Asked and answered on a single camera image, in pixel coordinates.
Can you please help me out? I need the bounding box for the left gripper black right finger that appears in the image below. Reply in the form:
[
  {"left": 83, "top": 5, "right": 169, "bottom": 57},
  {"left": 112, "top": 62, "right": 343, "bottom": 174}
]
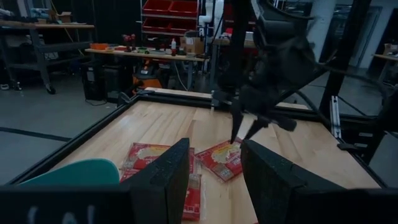
[{"left": 240, "top": 139, "right": 352, "bottom": 224}]

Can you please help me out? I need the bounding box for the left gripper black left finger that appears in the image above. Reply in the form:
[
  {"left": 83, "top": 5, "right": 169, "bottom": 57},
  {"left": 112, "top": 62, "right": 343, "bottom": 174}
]
[{"left": 119, "top": 138, "right": 191, "bottom": 224}]

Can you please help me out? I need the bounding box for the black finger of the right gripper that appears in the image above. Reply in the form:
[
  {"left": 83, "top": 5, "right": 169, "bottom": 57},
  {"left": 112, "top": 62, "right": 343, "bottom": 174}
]
[
  {"left": 243, "top": 117, "right": 270, "bottom": 141},
  {"left": 229, "top": 105, "right": 246, "bottom": 145}
]

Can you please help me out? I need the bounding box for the red popcorn bag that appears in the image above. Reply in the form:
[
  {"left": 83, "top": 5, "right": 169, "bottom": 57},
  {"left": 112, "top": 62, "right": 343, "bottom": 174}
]
[
  {"left": 195, "top": 138, "right": 246, "bottom": 184},
  {"left": 119, "top": 167, "right": 203, "bottom": 222},
  {"left": 121, "top": 142, "right": 200, "bottom": 175}
]

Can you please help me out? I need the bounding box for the teal plastic basket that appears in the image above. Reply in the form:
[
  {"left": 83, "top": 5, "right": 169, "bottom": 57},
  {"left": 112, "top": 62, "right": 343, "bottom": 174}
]
[{"left": 18, "top": 158, "right": 121, "bottom": 187}]

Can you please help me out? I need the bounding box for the orange shop vacuum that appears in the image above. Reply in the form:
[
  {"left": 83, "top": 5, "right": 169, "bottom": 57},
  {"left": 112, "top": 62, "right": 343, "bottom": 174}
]
[{"left": 132, "top": 58, "right": 163, "bottom": 90}]

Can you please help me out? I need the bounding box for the white pillar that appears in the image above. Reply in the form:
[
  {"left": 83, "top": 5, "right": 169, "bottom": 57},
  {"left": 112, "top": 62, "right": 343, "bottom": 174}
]
[{"left": 307, "top": 0, "right": 337, "bottom": 62}]

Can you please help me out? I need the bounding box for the wooden workbench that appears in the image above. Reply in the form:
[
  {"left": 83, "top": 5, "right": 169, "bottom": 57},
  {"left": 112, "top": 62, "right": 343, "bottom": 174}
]
[{"left": 84, "top": 47, "right": 206, "bottom": 91}]

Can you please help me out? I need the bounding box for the black computer tower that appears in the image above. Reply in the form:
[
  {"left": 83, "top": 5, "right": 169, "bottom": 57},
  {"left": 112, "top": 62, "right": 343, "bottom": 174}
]
[
  {"left": 104, "top": 64, "right": 126, "bottom": 102},
  {"left": 81, "top": 62, "right": 105, "bottom": 101}
]

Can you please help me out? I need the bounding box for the red bin shelving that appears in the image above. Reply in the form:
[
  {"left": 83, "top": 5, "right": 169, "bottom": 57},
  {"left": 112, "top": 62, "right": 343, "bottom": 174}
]
[{"left": 141, "top": 0, "right": 200, "bottom": 37}]

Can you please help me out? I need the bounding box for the wooden side table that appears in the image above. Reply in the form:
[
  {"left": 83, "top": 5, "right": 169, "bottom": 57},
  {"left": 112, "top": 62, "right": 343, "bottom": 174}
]
[{"left": 371, "top": 43, "right": 398, "bottom": 85}]

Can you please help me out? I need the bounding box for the grey cart workbench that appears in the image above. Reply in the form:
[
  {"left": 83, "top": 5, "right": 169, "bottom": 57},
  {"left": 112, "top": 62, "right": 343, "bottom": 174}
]
[{"left": 0, "top": 19, "right": 96, "bottom": 95}]

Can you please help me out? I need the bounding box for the small cardboard box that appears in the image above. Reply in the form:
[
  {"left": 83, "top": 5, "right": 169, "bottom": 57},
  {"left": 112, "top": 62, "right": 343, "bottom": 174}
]
[{"left": 55, "top": 11, "right": 73, "bottom": 24}]

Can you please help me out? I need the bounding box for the black table frame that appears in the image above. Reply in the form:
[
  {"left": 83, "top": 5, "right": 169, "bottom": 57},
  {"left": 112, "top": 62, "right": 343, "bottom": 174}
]
[{"left": 6, "top": 90, "right": 389, "bottom": 190}]

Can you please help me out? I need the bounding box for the silver aluminium bracket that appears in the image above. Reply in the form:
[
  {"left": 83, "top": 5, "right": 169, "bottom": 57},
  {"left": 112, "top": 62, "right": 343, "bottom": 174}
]
[{"left": 330, "top": 95, "right": 342, "bottom": 139}]

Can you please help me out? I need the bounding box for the black rig frame post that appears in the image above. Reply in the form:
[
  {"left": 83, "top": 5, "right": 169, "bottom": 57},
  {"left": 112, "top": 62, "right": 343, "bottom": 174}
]
[{"left": 320, "top": 0, "right": 373, "bottom": 119}]

